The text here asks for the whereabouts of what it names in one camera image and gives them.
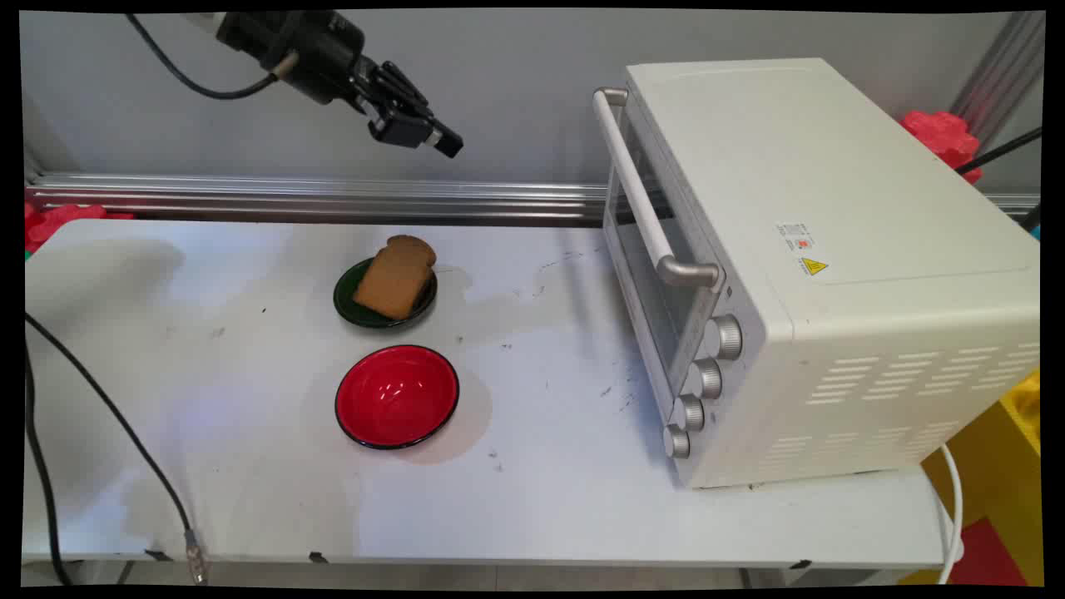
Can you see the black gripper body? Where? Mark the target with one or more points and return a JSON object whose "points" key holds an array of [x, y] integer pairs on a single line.
{"points": [[324, 54]]}

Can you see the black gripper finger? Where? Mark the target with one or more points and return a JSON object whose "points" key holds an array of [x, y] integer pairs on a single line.
{"points": [[408, 87], [399, 129]]}

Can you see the brown bread slice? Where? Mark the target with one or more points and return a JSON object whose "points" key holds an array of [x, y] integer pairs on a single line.
{"points": [[395, 279]]}

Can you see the dark green plate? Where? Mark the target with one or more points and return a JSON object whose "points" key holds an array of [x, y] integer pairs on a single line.
{"points": [[345, 304]]}

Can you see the red bowl black rim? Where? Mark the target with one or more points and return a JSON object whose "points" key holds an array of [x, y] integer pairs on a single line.
{"points": [[397, 398]]}

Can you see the red plastic knobbly object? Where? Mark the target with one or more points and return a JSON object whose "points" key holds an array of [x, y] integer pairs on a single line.
{"points": [[944, 133], [54, 220]]}

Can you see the silver oven knob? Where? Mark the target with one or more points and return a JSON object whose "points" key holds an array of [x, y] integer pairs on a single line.
{"points": [[705, 378], [724, 337], [676, 442], [689, 413]]}

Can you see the white toaster oven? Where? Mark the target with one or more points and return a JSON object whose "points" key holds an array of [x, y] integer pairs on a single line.
{"points": [[832, 183]]}

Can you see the red foam mat piece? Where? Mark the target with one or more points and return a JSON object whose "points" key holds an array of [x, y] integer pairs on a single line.
{"points": [[990, 557]]}

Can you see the aluminium frame rail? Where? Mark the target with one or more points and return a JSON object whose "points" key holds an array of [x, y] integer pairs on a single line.
{"points": [[250, 195]]}

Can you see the aluminium frame post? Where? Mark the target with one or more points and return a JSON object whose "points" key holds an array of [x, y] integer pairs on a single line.
{"points": [[1003, 66]]}

